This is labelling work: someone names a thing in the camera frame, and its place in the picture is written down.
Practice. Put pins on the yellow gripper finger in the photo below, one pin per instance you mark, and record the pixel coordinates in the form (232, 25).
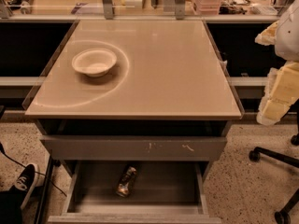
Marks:
(280, 93)
(267, 36)

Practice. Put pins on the orange soda can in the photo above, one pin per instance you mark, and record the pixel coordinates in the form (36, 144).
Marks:
(126, 182)

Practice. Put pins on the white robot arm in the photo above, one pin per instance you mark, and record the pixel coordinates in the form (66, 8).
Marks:
(287, 41)

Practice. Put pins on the grey drawer cabinet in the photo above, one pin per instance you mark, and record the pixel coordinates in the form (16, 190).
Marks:
(167, 98)

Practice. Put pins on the open middle drawer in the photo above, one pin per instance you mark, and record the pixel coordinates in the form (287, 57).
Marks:
(164, 192)

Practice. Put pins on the black office chair base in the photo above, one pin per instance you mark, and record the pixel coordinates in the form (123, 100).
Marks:
(272, 179)

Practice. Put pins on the white paper bowl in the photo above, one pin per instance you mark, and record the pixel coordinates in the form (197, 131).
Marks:
(94, 62)

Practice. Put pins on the black sneaker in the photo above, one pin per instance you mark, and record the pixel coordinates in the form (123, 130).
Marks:
(24, 185)

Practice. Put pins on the right metal post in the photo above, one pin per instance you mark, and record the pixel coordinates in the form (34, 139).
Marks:
(180, 9)

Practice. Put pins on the metal post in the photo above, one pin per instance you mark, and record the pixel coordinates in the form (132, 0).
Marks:
(180, 9)
(108, 9)

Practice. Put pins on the left metal post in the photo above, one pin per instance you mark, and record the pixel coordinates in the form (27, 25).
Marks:
(108, 9)

